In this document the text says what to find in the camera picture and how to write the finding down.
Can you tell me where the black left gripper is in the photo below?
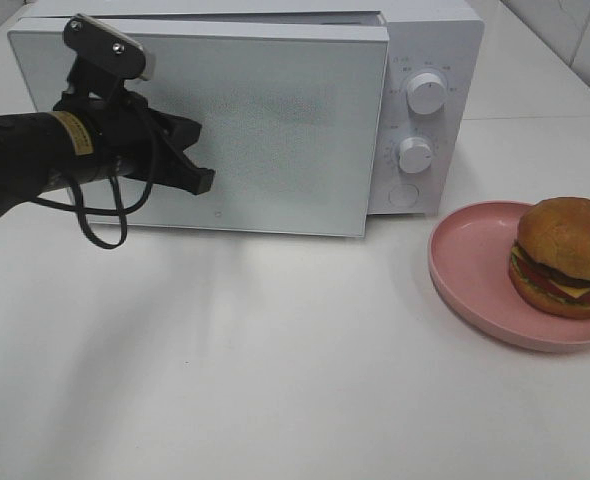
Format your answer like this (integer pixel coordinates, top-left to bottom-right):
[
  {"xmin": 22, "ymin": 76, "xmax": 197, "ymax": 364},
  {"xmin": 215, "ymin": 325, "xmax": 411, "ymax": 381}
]
[{"xmin": 53, "ymin": 94, "xmax": 215, "ymax": 195}]

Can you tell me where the white microwave door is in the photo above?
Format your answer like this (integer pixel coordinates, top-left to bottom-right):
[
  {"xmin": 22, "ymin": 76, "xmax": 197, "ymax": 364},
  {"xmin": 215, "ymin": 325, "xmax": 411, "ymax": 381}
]
[{"xmin": 6, "ymin": 16, "xmax": 391, "ymax": 239}]

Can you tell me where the round white door button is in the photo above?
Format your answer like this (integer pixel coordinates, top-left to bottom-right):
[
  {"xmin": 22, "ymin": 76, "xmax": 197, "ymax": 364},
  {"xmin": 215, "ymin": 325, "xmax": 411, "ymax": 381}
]
[{"xmin": 388, "ymin": 184, "xmax": 419, "ymax": 210}]

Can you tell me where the white timer knob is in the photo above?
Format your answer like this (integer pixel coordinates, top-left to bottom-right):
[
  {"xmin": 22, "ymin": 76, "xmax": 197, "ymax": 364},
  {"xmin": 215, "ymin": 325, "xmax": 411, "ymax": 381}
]
[{"xmin": 398, "ymin": 137, "xmax": 434, "ymax": 174}]

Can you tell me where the pink round plate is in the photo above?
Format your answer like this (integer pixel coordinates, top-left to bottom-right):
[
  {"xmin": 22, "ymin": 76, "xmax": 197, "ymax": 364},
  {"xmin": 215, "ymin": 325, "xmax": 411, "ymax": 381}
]
[{"xmin": 428, "ymin": 201, "xmax": 590, "ymax": 353}]

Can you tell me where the toy hamburger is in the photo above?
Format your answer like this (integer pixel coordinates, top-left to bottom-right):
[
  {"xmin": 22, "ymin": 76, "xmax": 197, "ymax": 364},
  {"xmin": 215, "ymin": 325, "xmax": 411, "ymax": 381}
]
[{"xmin": 508, "ymin": 197, "xmax": 590, "ymax": 320}]

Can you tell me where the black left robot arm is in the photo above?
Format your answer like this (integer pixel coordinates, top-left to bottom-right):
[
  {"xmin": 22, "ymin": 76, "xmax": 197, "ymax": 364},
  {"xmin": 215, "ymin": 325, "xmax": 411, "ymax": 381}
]
[{"xmin": 0, "ymin": 92, "xmax": 215, "ymax": 217}]

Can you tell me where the white microwave oven body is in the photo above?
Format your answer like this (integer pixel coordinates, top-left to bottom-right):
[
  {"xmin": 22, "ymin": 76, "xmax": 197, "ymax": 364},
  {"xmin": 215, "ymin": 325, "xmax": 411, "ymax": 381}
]
[{"xmin": 8, "ymin": 1, "xmax": 484, "ymax": 219}]

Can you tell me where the upper white power knob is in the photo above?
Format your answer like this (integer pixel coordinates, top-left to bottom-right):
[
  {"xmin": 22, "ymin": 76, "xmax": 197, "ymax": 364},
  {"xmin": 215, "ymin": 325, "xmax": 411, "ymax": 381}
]
[{"xmin": 406, "ymin": 72, "xmax": 446, "ymax": 115}]

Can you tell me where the black left camera cable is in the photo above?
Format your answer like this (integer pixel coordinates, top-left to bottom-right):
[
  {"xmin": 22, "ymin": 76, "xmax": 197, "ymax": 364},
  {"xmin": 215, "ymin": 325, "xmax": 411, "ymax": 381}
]
[{"xmin": 34, "ymin": 99, "xmax": 161, "ymax": 249}]

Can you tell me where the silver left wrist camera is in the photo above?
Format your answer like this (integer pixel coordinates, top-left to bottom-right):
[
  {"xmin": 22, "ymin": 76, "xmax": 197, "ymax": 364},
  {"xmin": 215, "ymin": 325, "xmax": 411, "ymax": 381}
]
[{"xmin": 62, "ymin": 13, "xmax": 155, "ymax": 81}]

